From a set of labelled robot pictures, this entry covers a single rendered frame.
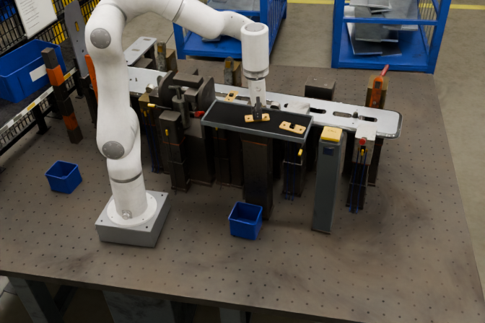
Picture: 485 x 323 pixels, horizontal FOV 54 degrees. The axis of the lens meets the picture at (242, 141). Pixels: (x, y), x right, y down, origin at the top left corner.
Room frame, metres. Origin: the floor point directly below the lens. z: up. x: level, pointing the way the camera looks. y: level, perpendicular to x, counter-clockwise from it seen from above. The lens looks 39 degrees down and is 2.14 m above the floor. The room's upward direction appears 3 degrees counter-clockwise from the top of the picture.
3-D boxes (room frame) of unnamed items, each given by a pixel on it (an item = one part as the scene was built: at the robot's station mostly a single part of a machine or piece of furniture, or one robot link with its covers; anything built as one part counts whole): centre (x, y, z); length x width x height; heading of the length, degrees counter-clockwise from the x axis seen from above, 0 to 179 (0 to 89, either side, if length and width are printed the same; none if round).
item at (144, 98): (1.65, 0.38, 0.88); 0.11 x 0.07 x 0.37; 159
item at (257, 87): (1.35, -0.05, 1.29); 0.10 x 0.07 x 0.11; 4
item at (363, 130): (1.35, -0.45, 0.88); 0.12 x 0.07 x 0.36; 159
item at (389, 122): (1.73, 0.02, 1.00); 1.38 x 0.22 x 0.02; 69
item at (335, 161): (1.24, -0.30, 0.92); 0.08 x 0.08 x 0.44; 69
